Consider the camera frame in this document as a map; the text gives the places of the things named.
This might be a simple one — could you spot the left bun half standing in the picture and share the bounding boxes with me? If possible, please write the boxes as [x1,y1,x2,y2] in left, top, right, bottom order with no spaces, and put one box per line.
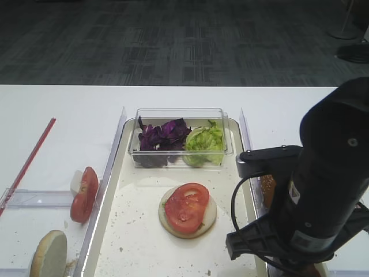
[29,230,67,277]

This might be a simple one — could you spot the white cheese slice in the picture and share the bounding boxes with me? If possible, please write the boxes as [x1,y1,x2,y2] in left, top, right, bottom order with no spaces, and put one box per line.
[317,263,329,277]
[70,170,83,197]

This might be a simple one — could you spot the bottom bun slice on tray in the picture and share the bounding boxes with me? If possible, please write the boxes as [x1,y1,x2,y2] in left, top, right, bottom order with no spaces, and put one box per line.
[158,186,217,239]

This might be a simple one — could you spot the purple cabbage leaves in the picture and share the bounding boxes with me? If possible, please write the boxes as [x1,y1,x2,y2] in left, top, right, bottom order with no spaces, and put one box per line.
[133,117,191,168]

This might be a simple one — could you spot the clear plastic salad container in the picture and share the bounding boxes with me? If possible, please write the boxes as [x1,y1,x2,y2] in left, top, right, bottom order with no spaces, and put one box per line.
[127,108,233,169]

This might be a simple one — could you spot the white cheese slice left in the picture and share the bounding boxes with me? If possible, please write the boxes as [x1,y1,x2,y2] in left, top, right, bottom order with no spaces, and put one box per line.
[70,170,83,197]

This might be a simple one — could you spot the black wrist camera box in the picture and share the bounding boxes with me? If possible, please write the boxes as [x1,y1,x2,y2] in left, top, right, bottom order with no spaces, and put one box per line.
[236,145,303,178]

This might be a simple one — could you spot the tomato slice on bun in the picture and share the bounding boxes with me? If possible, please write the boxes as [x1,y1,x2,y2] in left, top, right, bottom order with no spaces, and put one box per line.
[164,182,210,235]

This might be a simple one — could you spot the left red tape strip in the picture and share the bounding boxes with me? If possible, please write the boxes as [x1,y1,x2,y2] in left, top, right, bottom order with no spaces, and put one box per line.
[0,118,57,215]

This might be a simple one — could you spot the left clear acrylic divider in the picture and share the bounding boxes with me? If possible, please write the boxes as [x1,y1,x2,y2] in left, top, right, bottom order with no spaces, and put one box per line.
[72,109,127,276]

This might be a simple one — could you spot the left standing tomato slice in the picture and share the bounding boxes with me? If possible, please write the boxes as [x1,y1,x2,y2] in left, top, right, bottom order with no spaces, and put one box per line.
[70,167,99,223]

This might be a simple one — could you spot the sesame bun top right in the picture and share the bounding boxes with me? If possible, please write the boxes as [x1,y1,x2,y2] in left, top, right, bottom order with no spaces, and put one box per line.
[260,175,276,208]

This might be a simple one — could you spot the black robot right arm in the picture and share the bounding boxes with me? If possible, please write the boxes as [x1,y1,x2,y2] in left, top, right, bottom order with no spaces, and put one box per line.
[225,77,368,275]

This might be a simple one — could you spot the dark shoe in background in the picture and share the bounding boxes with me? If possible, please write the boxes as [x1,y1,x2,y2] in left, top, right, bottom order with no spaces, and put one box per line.
[336,43,369,64]

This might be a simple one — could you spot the cream plastic serving tray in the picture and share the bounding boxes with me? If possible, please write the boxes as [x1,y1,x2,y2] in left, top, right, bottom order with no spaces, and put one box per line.
[94,120,258,276]

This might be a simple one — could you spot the green lettuce leaves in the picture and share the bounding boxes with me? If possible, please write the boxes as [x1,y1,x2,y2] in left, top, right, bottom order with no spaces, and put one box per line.
[183,120,224,167]

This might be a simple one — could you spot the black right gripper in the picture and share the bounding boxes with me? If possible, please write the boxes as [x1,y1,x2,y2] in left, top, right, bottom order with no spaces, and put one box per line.
[225,215,334,276]

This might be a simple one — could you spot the black camera cable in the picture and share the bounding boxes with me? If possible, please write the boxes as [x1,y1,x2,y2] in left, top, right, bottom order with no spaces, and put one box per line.
[231,170,303,277]

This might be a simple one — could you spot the right clear acrylic divider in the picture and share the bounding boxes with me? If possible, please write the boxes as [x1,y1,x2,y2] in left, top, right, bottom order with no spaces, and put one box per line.
[239,108,281,276]

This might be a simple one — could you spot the white cheese slice right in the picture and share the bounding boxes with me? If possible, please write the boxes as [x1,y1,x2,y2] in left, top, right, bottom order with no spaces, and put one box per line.
[317,263,329,277]

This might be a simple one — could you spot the round meat patty slice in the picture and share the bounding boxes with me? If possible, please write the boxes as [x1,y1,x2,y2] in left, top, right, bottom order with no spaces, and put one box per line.
[302,264,321,277]

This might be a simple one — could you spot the clear acrylic divider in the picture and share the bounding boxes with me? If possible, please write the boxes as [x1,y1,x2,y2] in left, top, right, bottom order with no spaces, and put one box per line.
[239,108,281,276]
[72,109,127,276]

